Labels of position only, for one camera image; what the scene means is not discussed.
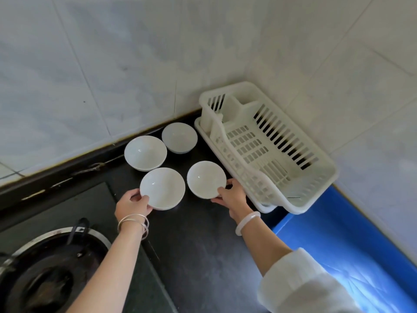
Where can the black pan support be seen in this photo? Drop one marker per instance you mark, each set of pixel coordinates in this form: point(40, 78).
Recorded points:
point(77, 229)

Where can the black glass gas cooktop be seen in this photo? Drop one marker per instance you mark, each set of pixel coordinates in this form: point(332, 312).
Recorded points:
point(97, 205)

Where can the person's left forearm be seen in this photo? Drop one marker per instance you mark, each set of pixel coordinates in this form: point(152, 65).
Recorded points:
point(110, 270)

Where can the person's left thumb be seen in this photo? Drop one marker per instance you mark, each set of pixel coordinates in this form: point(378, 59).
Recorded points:
point(139, 196)

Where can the person's left hand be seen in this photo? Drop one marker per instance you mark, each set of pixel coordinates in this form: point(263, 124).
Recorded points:
point(128, 206)

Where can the person's right hand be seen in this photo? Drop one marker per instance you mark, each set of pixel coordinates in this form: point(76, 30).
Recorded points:
point(236, 200)

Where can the silver bangle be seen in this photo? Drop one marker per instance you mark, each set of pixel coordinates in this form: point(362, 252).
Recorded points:
point(136, 218)
point(144, 227)

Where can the white jade bangle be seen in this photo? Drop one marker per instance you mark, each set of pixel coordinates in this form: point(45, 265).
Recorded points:
point(246, 220)

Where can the person's right forearm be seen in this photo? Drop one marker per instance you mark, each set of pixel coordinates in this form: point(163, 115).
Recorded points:
point(264, 244)

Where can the blue cover sheet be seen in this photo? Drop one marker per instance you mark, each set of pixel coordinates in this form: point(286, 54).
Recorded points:
point(345, 250)

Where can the white plastic dish rack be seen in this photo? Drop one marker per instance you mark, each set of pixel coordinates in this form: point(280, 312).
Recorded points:
point(277, 153)

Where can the white ceramic bowl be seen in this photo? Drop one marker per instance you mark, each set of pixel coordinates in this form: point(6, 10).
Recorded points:
point(163, 188)
point(179, 137)
point(145, 153)
point(206, 179)

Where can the white sleeve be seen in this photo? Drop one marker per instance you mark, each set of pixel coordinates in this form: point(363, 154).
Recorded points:
point(299, 286)

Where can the person's right thumb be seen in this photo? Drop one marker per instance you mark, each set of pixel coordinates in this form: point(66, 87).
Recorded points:
point(223, 192)

